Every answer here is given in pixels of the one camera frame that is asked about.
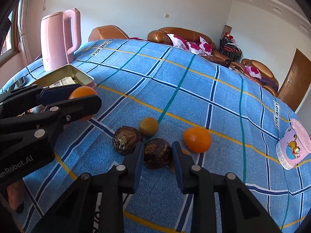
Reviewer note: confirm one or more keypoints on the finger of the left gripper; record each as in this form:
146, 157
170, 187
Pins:
17, 102
54, 115

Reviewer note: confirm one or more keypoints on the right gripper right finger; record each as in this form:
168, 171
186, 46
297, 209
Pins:
182, 164

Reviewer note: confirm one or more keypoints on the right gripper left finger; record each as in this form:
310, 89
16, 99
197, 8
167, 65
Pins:
133, 169

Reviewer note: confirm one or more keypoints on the orange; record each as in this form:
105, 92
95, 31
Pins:
84, 103
197, 139

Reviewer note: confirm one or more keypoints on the small yellow-brown fruit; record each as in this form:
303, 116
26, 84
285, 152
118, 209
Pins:
148, 126

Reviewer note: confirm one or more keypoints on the blue plaid tablecloth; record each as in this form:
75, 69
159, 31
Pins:
138, 79

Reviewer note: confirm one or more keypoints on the pink metal tin box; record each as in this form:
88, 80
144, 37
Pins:
68, 90

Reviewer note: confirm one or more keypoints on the pink electric kettle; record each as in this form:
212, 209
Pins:
60, 38

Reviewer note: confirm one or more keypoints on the pink cartoon mug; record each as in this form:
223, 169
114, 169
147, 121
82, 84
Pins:
294, 146

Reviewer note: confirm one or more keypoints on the floral pillow on armchair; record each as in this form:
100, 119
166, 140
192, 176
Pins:
253, 72

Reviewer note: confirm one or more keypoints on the brown leather armchair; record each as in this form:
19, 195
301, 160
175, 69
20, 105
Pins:
268, 81

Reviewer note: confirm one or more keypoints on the floral pillow on sofa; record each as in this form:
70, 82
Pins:
202, 48

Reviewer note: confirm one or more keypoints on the brown leather seat near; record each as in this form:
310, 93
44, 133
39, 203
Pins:
107, 32

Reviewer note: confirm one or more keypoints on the stacked dark chairs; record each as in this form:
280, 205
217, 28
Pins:
229, 48

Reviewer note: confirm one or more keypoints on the long brown leather sofa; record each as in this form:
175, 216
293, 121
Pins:
162, 36

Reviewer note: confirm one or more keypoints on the brown wooden door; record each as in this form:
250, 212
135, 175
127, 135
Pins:
297, 81

